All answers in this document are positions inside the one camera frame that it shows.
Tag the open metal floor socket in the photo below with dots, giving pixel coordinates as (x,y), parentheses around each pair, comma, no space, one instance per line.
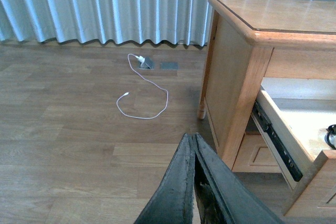
(148,64)

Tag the closed metal floor socket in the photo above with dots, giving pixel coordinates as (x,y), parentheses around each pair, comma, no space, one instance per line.
(169,66)

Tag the white floor plug adapter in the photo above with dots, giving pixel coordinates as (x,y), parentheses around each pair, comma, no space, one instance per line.
(140,59)

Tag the wooden drawer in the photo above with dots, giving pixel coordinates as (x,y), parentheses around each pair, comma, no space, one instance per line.
(254,156)
(296,118)

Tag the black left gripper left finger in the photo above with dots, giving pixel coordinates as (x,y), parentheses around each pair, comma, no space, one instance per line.
(172,202)

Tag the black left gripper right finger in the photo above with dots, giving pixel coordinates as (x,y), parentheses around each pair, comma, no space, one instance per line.
(221,197)

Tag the wooden nightstand cabinet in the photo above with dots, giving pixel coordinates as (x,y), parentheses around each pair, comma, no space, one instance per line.
(250,40)

